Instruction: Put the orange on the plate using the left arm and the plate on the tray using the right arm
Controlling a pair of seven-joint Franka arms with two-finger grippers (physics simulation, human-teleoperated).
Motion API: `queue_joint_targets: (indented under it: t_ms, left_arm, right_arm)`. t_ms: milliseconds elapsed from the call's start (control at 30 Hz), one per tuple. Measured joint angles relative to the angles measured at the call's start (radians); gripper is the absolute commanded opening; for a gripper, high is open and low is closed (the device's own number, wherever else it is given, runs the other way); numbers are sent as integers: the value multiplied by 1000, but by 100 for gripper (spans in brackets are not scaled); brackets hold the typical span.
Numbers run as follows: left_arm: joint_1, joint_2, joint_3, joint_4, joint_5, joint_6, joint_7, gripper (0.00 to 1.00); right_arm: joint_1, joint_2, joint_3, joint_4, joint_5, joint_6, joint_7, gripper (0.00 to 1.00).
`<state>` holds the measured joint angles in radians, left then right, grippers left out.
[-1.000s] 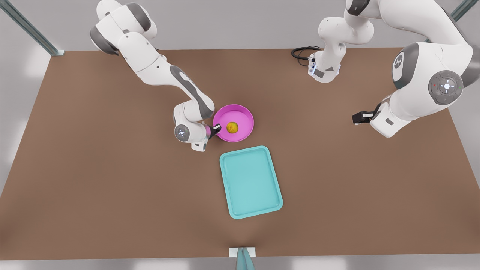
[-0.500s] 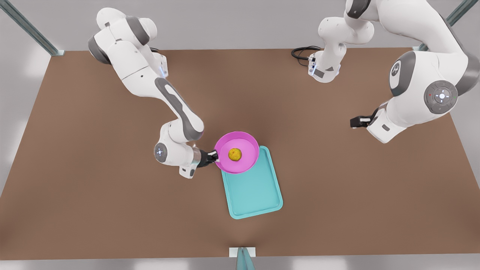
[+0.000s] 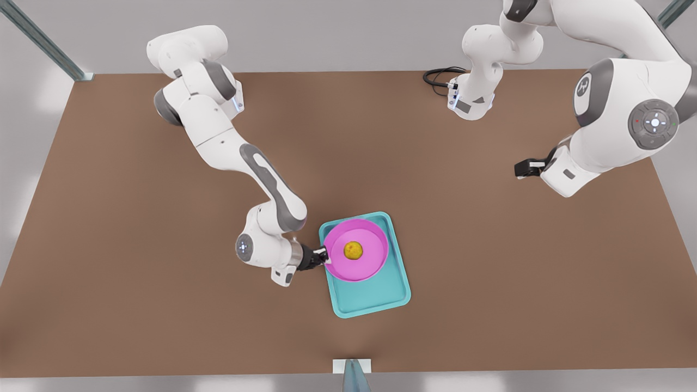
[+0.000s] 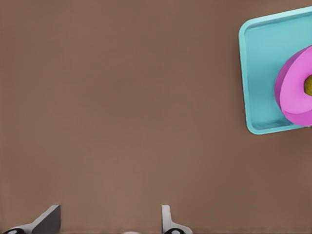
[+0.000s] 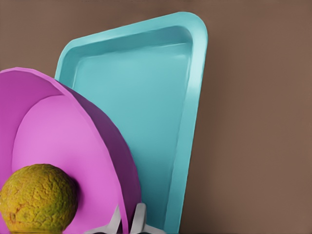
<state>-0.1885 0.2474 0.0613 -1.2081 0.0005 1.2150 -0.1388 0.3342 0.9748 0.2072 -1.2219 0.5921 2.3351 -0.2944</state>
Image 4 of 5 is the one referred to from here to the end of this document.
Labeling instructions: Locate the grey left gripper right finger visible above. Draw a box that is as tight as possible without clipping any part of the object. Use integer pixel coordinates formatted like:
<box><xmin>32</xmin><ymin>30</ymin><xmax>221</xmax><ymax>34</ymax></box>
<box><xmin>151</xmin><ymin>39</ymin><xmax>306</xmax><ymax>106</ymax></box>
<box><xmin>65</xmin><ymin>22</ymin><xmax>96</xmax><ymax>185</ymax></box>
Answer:
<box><xmin>161</xmin><ymin>204</ymin><xmax>193</xmax><ymax>234</ymax></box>

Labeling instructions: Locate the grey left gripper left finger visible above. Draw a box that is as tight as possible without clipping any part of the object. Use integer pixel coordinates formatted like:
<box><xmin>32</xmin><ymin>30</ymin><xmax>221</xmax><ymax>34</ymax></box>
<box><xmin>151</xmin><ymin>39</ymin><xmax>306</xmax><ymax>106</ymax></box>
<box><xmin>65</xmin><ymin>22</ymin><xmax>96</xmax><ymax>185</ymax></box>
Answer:
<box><xmin>1</xmin><ymin>204</ymin><xmax>61</xmax><ymax>234</ymax></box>

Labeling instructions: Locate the pink round plate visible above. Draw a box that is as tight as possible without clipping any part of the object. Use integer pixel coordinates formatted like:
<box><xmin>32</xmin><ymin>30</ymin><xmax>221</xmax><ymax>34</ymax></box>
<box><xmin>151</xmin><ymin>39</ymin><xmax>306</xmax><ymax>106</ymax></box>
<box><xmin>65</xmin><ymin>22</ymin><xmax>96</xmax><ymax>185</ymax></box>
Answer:
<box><xmin>273</xmin><ymin>45</ymin><xmax>312</xmax><ymax>127</ymax></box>

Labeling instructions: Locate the orange fruit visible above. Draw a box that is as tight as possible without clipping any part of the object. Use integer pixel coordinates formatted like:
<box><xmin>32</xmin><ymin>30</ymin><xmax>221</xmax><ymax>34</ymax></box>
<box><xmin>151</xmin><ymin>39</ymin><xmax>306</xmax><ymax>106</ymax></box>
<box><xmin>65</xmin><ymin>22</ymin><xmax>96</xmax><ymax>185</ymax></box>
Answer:
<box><xmin>303</xmin><ymin>74</ymin><xmax>312</xmax><ymax>97</ymax></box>

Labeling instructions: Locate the teal square tray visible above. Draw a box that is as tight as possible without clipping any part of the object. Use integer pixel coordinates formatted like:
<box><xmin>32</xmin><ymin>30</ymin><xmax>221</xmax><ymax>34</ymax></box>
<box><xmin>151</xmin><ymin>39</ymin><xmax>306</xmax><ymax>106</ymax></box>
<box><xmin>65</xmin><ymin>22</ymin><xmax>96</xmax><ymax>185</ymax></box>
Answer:
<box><xmin>238</xmin><ymin>6</ymin><xmax>312</xmax><ymax>136</ymax></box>

